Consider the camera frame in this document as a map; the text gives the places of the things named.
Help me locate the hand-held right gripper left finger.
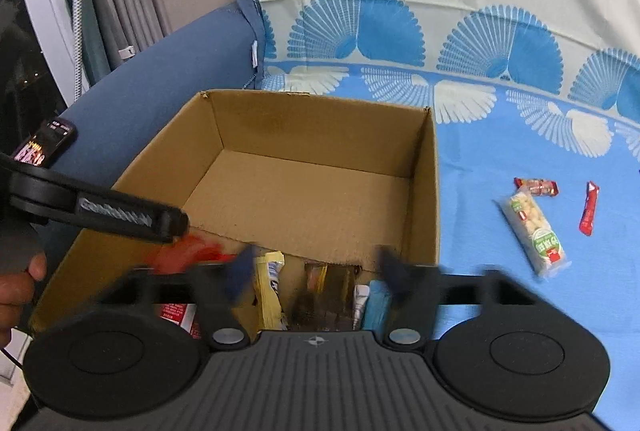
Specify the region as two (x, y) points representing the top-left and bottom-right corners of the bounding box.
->
(97, 247), (257, 350)

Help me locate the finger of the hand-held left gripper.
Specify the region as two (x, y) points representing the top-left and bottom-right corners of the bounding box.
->
(74, 188), (191, 243)

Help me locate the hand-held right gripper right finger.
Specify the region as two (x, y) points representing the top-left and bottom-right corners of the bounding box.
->
(379, 247), (537, 350)

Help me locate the yellow snack packet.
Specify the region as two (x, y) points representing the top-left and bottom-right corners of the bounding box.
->
(254, 251), (290, 333)

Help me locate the light blue snack packet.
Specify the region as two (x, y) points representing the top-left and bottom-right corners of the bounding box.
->
(362, 280), (394, 333)

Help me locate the small white snack packet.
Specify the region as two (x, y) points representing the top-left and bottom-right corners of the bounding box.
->
(352, 283), (372, 332)

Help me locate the black brown snack packet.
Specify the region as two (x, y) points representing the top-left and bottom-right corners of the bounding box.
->
(294, 261), (364, 333)

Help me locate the brown cardboard box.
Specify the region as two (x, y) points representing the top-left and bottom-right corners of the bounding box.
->
(27, 90), (442, 338)

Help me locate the person's left hand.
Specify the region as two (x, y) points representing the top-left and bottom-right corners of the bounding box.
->
(0, 252), (49, 348)

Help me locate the black smartphone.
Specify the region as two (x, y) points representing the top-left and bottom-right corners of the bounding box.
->
(14, 116), (79, 169)

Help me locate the white green rice bar packet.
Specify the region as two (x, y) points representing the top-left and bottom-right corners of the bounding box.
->
(492, 190), (572, 283)

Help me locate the blue sofa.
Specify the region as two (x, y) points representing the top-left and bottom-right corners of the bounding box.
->
(36, 0), (267, 262)

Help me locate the blue fan printed blanket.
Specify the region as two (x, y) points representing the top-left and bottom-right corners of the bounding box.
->
(256, 0), (640, 418)

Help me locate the small red brown snack bar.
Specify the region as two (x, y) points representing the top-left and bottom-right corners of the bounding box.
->
(514, 177), (560, 198)

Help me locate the teal cloth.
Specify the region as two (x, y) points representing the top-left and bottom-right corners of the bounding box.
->
(52, 0), (112, 84)

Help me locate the thin red snack stick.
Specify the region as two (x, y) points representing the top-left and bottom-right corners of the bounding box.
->
(578, 180), (600, 237)

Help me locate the black cable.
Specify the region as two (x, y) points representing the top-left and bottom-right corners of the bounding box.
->
(0, 345), (25, 369)

